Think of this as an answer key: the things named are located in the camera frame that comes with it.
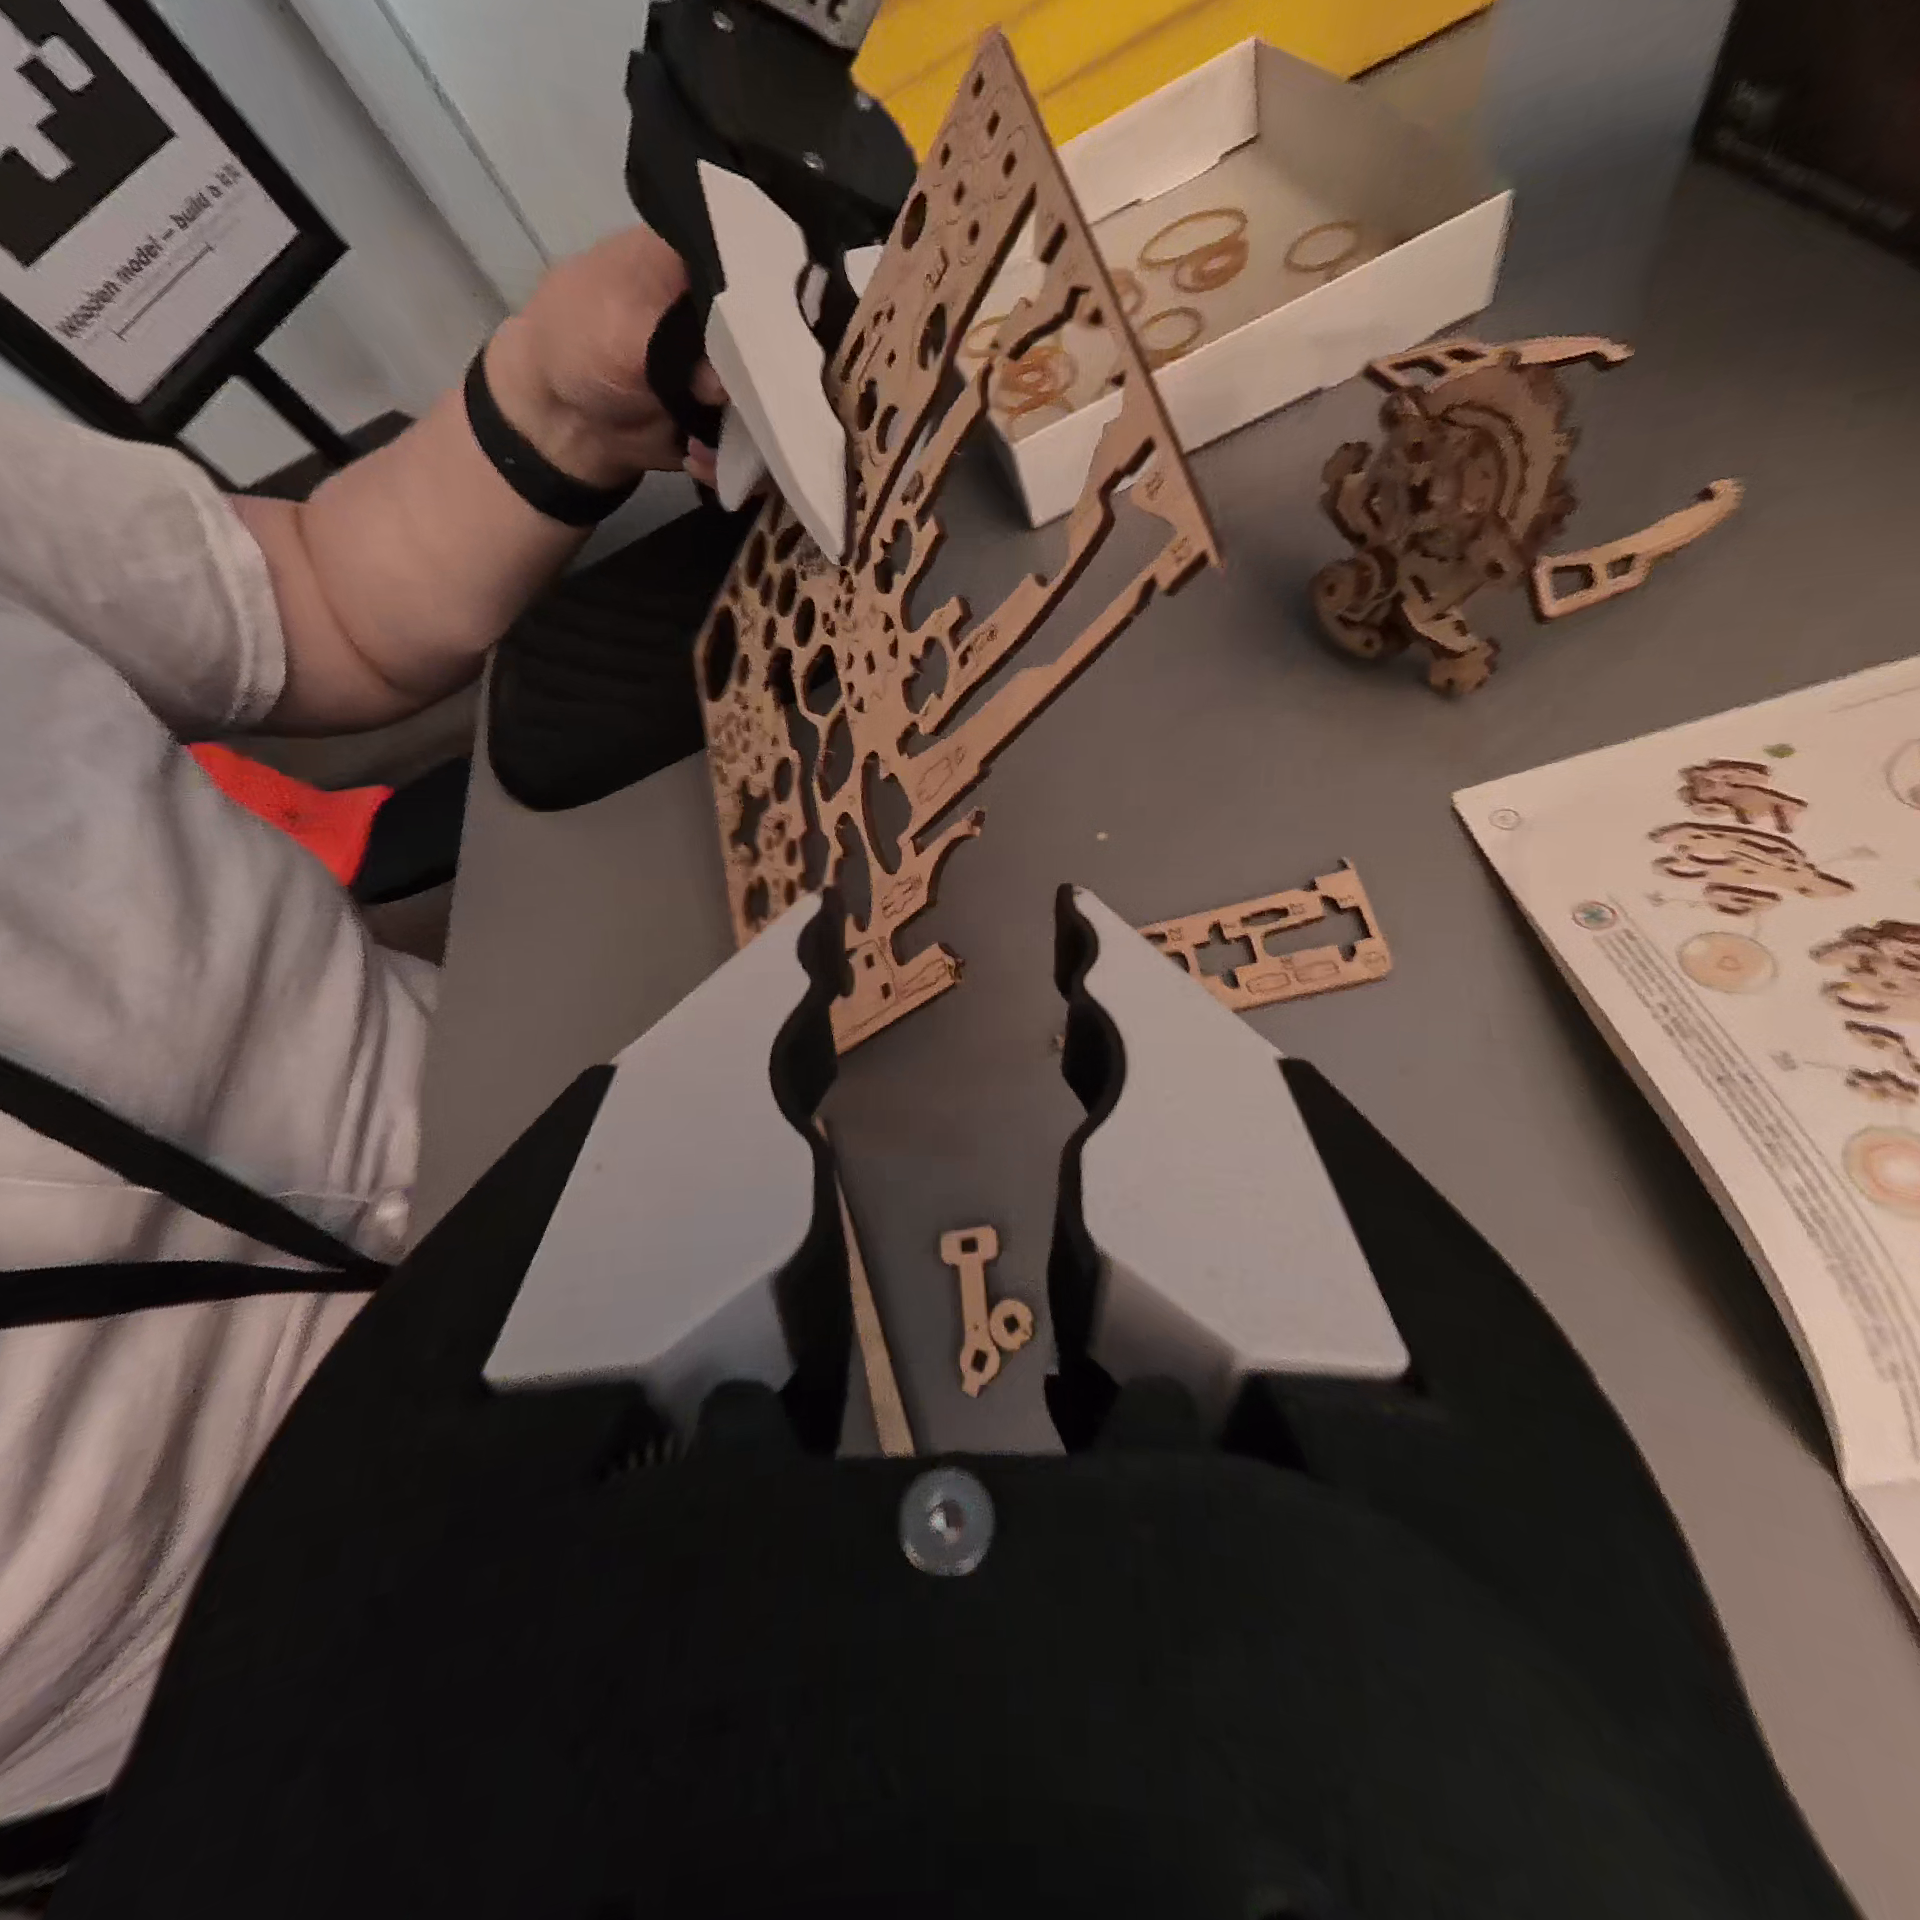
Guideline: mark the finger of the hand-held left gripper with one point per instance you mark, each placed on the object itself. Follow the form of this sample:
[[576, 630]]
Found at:
[[867, 273], [773, 377]]

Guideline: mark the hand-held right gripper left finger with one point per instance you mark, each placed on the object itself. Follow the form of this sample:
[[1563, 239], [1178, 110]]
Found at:
[[644, 1214]]

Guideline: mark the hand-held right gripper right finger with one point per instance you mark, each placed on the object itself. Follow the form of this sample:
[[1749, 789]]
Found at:
[[1231, 1214]]

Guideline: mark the small wooden parts strip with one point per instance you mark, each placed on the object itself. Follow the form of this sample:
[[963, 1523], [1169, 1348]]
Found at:
[[1200, 975]]

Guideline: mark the large wooden parts sheet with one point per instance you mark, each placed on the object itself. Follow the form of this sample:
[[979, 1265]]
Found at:
[[1161, 505]]

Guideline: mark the person's left forearm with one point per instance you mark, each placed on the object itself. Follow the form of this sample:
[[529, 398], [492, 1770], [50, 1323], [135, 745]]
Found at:
[[388, 601]]

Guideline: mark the assembled wooden model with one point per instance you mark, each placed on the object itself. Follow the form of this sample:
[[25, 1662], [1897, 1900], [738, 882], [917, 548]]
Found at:
[[1424, 494]]

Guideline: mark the person's left hand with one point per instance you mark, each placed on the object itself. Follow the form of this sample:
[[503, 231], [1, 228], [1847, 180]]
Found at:
[[585, 359]]

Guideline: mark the key-shaped wooden piece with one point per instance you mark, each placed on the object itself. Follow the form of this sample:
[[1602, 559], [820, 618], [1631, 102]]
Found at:
[[971, 1290]]

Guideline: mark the black wristband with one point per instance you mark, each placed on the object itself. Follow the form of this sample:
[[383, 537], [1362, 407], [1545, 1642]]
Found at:
[[517, 465]]

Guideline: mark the yellow box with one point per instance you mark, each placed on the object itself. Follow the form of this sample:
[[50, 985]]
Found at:
[[1049, 60]]

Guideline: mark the pile of rubber bands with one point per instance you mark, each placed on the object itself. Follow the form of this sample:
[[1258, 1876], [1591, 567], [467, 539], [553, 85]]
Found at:
[[1184, 277]]

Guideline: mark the white cardboard box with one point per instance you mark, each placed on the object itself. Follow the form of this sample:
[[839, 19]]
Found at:
[[1348, 300]]

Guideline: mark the open instruction booklet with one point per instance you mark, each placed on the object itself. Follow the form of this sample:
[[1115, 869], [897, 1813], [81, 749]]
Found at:
[[1723, 1051]]

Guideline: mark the orange cloth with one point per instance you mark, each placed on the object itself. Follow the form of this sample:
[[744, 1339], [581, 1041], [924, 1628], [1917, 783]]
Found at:
[[283, 804]]

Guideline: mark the framed marker sign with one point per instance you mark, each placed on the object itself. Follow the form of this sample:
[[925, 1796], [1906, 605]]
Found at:
[[148, 226]]

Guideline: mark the dark box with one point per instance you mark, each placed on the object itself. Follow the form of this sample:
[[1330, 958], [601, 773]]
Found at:
[[1829, 107]]

